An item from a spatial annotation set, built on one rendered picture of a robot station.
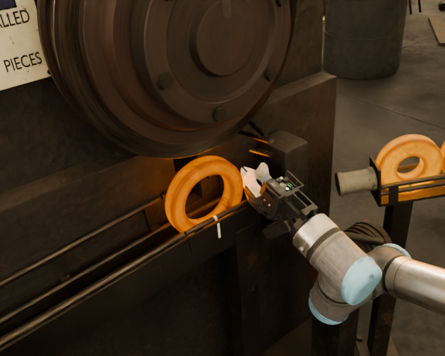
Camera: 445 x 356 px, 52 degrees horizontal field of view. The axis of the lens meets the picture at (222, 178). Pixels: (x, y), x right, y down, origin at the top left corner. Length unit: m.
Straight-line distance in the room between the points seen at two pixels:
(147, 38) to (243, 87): 0.21
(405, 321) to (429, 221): 0.60
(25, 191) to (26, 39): 0.27
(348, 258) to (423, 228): 1.29
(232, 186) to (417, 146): 0.45
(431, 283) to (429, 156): 0.35
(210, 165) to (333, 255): 0.30
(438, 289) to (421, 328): 0.83
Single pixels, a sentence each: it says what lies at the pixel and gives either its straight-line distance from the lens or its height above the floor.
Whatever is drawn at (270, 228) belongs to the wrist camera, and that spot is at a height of 0.67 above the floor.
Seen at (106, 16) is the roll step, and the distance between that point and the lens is 0.71.
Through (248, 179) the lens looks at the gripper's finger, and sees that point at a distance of 1.02.
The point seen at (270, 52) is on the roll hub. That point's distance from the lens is 0.82.
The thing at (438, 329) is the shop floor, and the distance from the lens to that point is 1.78.
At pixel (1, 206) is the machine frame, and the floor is 0.87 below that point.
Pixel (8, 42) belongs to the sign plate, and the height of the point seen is 1.13.
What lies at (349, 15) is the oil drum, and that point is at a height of 0.47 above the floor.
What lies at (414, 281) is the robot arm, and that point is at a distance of 0.98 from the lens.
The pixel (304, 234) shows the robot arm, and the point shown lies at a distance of 0.92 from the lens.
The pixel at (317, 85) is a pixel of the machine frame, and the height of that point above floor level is 0.87.
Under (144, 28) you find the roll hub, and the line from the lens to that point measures 0.67.
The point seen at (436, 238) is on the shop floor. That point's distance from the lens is 2.13.
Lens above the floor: 1.32
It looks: 33 degrees down
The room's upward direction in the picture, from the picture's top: 5 degrees counter-clockwise
